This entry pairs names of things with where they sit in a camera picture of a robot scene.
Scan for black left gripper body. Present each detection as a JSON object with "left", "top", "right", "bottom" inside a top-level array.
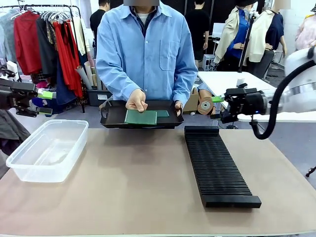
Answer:
[{"left": 0, "top": 79, "right": 38, "bottom": 118}]

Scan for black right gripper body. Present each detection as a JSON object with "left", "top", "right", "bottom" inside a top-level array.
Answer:
[{"left": 220, "top": 88, "right": 268, "bottom": 123}]

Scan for black plastic tray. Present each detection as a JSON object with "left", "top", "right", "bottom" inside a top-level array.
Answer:
[{"left": 100, "top": 99, "right": 185, "bottom": 129}]

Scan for person's right forearm blue sleeve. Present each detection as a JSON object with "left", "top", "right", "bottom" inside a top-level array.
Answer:
[{"left": 95, "top": 55, "right": 144, "bottom": 101}]

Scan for person's left forearm blue sleeve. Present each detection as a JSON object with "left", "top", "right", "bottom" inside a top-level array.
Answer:
[{"left": 172, "top": 60, "right": 198, "bottom": 106}]

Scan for person's left hand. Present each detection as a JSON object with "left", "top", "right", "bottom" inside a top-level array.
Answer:
[{"left": 174, "top": 100, "right": 183, "bottom": 117}]

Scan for person's right hand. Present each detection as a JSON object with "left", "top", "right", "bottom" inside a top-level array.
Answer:
[{"left": 125, "top": 88, "right": 149, "bottom": 113}]

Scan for brown paper roll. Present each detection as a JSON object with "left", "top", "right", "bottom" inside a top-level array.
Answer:
[{"left": 197, "top": 88, "right": 214, "bottom": 115}]

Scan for blue denim hanging garment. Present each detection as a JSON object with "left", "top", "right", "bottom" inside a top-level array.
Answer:
[{"left": 56, "top": 59, "right": 78, "bottom": 106}]

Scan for white work table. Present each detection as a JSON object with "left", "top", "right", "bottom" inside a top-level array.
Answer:
[{"left": 197, "top": 71, "right": 281, "bottom": 124}]

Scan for cardboard box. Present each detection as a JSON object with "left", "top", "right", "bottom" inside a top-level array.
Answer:
[{"left": 183, "top": 87, "right": 199, "bottom": 115}]

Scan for grey jacket on chair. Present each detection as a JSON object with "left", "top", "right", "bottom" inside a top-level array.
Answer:
[{"left": 0, "top": 109, "right": 31, "bottom": 156}]

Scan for white plastic crate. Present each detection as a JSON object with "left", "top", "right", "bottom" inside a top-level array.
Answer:
[{"left": 202, "top": 54, "right": 218, "bottom": 71}]

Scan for red hanging dress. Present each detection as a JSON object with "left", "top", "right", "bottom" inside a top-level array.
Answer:
[{"left": 52, "top": 21, "right": 84, "bottom": 98}]

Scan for clear plastic storage box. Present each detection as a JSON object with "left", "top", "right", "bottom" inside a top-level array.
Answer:
[{"left": 5, "top": 119, "right": 89, "bottom": 184}]

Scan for beige paper rolls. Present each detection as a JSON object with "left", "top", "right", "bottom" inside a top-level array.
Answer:
[{"left": 75, "top": 61, "right": 100, "bottom": 91}]

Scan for black hanging jacket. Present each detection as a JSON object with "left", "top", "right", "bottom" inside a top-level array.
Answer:
[{"left": 36, "top": 16, "right": 59, "bottom": 80}]

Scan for black slotted PCB rack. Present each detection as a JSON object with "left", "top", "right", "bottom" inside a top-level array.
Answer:
[{"left": 184, "top": 125, "right": 262, "bottom": 209}]

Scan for dark grey storage bin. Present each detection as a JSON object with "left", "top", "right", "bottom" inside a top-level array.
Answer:
[{"left": 86, "top": 88, "right": 113, "bottom": 107}]

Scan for red hanging shirt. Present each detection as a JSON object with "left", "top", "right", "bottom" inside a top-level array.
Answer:
[{"left": 13, "top": 11, "right": 43, "bottom": 76}]

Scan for black tripod pole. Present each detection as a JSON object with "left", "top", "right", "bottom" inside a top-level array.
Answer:
[{"left": 237, "top": 11, "right": 256, "bottom": 74}]

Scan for grey hanging garment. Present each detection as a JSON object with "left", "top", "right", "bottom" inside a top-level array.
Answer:
[{"left": 0, "top": 9, "right": 18, "bottom": 64}]

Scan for mannequin beige jacket blue shirt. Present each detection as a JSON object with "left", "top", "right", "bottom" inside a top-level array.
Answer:
[{"left": 213, "top": 0, "right": 250, "bottom": 73}]

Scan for cream hanging garment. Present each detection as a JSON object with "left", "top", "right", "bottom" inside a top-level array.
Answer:
[{"left": 71, "top": 16, "right": 91, "bottom": 56}]

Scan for bystander in black clothes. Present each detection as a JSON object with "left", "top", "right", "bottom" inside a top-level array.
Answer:
[{"left": 184, "top": 0, "right": 211, "bottom": 62}]

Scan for mannequin cream and navy top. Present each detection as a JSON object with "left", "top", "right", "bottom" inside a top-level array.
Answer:
[{"left": 248, "top": 0, "right": 288, "bottom": 65}]

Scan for person torso blue shirt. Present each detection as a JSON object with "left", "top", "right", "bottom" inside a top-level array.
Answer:
[{"left": 95, "top": 0, "right": 198, "bottom": 102}]

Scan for bystander in black shirt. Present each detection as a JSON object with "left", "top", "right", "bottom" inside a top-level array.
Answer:
[{"left": 89, "top": 0, "right": 111, "bottom": 47}]

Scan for black metal clothes rack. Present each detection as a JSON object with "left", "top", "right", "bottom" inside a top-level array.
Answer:
[{"left": 0, "top": 4, "right": 86, "bottom": 114}]

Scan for mannequin pink garment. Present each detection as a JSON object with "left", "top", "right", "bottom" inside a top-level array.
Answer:
[{"left": 295, "top": 14, "right": 316, "bottom": 50}]

